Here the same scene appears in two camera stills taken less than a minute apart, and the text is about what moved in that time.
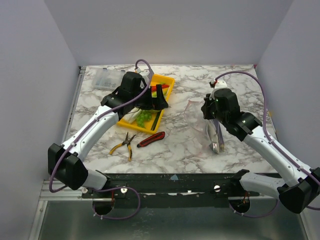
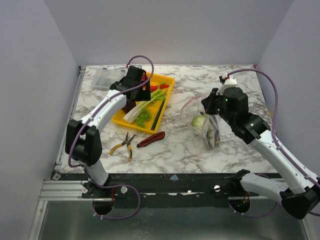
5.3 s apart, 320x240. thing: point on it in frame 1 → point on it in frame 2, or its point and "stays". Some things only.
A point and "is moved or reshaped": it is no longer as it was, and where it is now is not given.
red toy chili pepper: [153, 88] stays
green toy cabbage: [154, 94] → [198, 122]
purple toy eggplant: [220, 135] is moved or reshaped
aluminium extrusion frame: [66, 194] stays
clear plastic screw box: [108, 78] stays
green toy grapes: [144, 116] stays
